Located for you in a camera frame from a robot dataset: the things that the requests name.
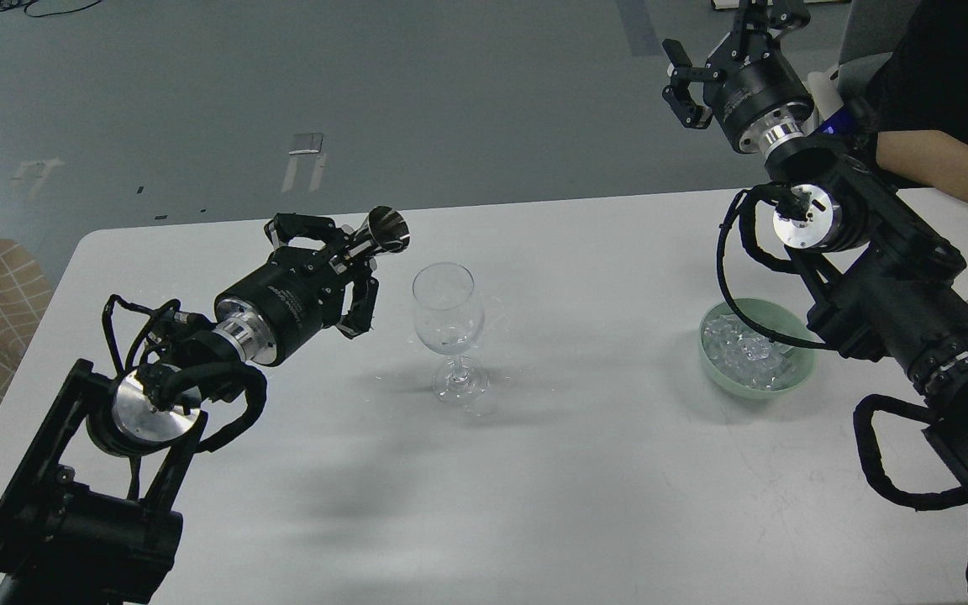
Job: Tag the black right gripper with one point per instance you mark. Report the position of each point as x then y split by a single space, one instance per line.
745 78

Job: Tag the clear ice cubes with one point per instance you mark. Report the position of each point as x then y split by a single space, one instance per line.
747 357

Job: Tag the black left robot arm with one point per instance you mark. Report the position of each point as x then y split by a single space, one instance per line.
89 515

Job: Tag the person in black shirt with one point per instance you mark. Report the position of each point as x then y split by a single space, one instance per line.
920 99

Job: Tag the clear wine glass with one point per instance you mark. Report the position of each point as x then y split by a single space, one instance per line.
448 319

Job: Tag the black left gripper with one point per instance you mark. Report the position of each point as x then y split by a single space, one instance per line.
272 312

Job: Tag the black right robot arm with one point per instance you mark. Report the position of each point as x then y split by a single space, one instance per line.
880 278

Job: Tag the grey office chair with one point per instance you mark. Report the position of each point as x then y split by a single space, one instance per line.
872 33

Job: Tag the steel double jigger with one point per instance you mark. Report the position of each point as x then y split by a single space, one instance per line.
384 231

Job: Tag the green bowl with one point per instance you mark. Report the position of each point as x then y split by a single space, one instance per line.
805 360

